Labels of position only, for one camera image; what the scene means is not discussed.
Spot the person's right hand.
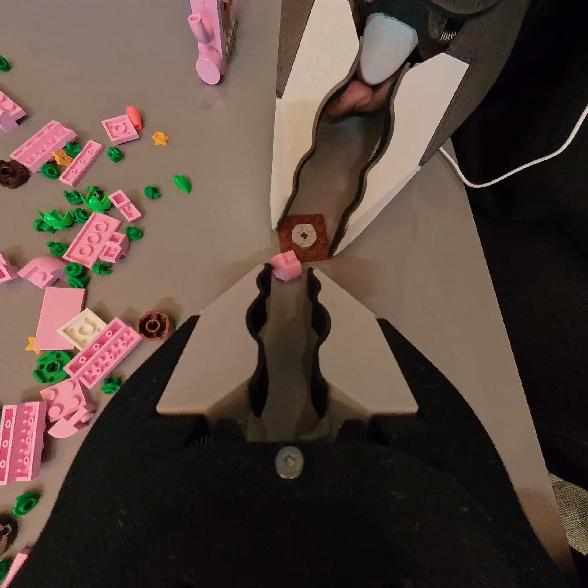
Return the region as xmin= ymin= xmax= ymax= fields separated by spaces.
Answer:
xmin=328 ymin=76 xmax=398 ymax=118

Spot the brown square toy plate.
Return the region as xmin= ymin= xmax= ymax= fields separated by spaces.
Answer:
xmin=278 ymin=213 xmax=332 ymax=263

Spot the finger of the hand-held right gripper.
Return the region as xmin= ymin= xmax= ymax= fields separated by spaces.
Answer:
xmin=271 ymin=0 xmax=363 ymax=231
xmin=332 ymin=52 xmax=469 ymax=255

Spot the white cable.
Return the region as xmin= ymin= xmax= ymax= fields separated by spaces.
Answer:
xmin=439 ymin=103 xmax=588 ymax=188

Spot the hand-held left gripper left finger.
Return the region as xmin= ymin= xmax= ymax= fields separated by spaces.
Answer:
xmin=156 ymin=264 xmax=272 ymax=416

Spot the small pink toy brick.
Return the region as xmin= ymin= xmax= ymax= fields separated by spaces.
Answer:
xmin=269 ymin=252 xmax=303 ymax=281

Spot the pink and brown brick assembly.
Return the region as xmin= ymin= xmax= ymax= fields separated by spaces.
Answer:
xmin=187 ymin=0 xmax=239 ymax=85

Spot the cream square toy plate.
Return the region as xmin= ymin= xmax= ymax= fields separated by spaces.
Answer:
xmin=57 ymin=309 xmax=107 ymax=351

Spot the reddish brown round toy brick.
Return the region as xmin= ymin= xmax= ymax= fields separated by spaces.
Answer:
xmin=138 ymin=311 xmax=175 ymax=341

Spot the pile of green toy pieces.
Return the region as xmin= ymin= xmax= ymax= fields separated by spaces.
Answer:
xmin=0 ymin=55 xmax=193 ymax=570

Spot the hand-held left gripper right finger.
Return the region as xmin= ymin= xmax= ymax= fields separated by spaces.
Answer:
xmin=307 ymin=268 xmax=420 ymax=419

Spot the dark brown round toy plate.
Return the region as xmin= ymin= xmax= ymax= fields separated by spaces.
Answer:
xmin=0 ymin=159 xmax=28 ymax=188
xmin=0 ymin=514 xmax=20 ymax=556

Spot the pile of pink toy bricks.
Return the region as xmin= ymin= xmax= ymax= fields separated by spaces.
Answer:
xmin=0 ymin=89 xmax=143 ymax=588

